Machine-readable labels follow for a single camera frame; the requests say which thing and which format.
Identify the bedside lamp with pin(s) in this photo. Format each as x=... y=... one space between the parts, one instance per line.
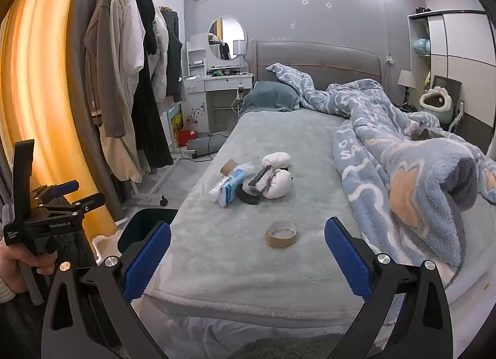
x=406 y=78

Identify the person's left forearm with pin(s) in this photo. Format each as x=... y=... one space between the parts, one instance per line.
x=4 y=292

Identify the green plush toy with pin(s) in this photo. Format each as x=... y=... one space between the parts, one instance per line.
x=427 y=79

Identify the blue plush toy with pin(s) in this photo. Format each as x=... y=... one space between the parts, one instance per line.
x=422 y=46

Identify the grey fleece bed cover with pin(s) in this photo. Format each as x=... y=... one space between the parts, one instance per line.
x=240 y=258

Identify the blue and white box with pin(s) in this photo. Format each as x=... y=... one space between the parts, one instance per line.
x=232 y=188

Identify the dark teal trash bin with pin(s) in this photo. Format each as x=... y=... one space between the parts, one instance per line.
x=135 y=223

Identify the white clothes rack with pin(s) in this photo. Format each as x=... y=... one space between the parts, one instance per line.
x=149 y=190

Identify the round mirror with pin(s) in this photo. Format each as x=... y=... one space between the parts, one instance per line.
x=232 y=31

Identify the grey upholstered headboard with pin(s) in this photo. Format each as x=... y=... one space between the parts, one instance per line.
x=329 y=56

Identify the long black coat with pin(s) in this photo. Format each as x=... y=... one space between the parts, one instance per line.
x=149 y=122

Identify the white puffer jacket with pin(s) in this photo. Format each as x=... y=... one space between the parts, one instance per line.
x=159 y=56

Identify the black curved hook piece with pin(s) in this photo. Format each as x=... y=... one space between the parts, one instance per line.
x=248 y=199

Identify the clutter of cosmetics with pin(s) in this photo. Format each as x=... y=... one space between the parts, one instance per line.
x=224 y=71

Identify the beige knit cardigan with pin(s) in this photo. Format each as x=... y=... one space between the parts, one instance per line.
x=97 y=64

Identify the cream garment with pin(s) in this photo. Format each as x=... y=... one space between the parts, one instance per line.
x=116 y=157

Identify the white shirt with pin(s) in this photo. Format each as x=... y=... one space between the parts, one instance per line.
x=130 y=33

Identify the dark grey vest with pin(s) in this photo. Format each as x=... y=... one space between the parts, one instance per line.
x=175 y=49

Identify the white vanity desk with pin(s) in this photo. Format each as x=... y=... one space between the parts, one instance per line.
x=224 y=82

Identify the red box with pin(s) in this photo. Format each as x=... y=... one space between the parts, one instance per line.
x=186 y=137

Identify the wall socket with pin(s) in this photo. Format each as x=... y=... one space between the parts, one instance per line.
x=390 y=60

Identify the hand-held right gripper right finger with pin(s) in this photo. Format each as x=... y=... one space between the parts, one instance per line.
x=347 y=258

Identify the white plush cat bed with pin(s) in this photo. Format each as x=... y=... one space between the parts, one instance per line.
x=436 y=105

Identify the white shade vanity lamp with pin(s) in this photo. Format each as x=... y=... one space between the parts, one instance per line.
x=239 y=47

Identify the yellow painting canvas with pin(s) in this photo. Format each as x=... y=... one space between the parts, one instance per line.
x=175 y=122

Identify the clear plastic wrap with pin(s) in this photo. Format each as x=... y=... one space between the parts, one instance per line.
x=244 y=169

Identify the orange curtain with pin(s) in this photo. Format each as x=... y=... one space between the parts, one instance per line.
x=38 y=91

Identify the large cardboard tape core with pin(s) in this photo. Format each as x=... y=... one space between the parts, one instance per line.
x=281 y=244

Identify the blue patterned fleece blanket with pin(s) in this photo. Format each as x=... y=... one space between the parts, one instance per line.
x=368 y=122

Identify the grey cat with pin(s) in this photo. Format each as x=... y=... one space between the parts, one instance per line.
x=420 y=133

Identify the teal pillow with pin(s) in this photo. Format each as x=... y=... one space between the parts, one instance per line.
x=271 y=96

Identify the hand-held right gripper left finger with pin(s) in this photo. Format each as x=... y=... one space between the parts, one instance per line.
x=149 y=262

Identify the small cardboard roll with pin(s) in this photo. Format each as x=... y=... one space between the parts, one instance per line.
x=228 y=168

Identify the black and silver wrapper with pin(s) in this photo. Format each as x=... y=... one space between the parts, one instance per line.
x=257 y=179

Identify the large white tissue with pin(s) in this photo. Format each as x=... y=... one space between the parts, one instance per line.
x=279 y=185

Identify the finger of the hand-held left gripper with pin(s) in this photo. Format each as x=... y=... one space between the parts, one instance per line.
x=85 y=204
x=64 y=187

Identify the white wardrobe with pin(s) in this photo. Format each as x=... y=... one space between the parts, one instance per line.
x=465 y=33

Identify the person's left hand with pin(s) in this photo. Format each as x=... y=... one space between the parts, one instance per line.
x=11 y=266

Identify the white power strip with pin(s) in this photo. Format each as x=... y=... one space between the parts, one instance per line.
x=240 y=93

